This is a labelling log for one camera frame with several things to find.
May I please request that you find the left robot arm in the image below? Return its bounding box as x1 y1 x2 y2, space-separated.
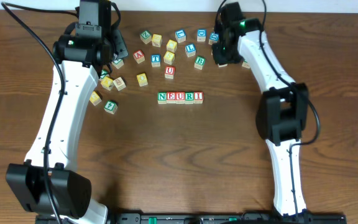
6 0 128 223

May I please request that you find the green 4 block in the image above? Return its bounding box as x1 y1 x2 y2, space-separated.
104 101 117 114

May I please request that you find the yellow block far left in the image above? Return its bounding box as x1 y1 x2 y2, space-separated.
89 91 102 106

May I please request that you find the plain wooden picture block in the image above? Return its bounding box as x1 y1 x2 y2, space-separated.
113 77 126 91

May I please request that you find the green B block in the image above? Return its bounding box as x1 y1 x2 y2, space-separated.
194 56 206 70

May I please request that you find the blue L block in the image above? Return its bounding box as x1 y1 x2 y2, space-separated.
185 44 196 57

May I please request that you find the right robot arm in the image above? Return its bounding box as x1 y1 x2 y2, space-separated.
212 2 308 217

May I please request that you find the red u block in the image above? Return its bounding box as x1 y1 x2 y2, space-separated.
164 66 175 79
175 91 185 104

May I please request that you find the yellow O block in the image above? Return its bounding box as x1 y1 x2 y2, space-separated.
136 73 148 86

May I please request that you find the green R block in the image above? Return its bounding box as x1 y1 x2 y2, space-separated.
185 92 195 104

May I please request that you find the yellow C block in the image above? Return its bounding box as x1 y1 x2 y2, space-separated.
167 40 178 53

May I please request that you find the blue D block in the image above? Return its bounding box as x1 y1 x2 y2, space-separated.
196 29 207 42

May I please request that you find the left black cable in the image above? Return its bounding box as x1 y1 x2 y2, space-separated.
1 1 121 224

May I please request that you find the green N block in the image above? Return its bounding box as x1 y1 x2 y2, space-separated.
157 92 167 104

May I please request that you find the yellow block top row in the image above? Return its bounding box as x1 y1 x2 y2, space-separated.
152 34 162 47

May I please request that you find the red A block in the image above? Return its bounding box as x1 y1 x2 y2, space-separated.
133 50 145 63

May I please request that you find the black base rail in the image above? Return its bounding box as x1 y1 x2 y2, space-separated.
35 212 347 224

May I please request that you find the black cable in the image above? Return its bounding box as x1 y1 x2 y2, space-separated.
214 0 321 217
1 1 121 224

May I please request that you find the yellow block beside V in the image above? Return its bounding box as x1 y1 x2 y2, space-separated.
101 77 114 91

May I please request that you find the blue P block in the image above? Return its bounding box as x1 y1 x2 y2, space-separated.
218 63 228 68

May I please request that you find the red E block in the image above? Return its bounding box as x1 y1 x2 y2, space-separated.
167 92 176 104

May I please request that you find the red I block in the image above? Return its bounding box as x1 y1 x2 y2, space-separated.
194 91 204 104

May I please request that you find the blue block top row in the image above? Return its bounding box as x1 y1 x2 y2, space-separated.
175 29 186 43

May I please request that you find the right black cable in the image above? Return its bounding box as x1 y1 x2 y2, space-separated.
214 0 321 217

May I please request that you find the green V block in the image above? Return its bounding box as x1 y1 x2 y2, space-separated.
99 70 109 81

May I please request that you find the green Z block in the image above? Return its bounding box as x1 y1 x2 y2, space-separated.
140 30 152 44

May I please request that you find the green J block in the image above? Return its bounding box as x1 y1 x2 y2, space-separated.
242 61 250 69

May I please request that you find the blue T block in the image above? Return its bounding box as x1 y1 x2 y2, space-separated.
150 54 161 67

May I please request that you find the yellow S block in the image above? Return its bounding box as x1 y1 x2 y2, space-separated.
163 51 175 65

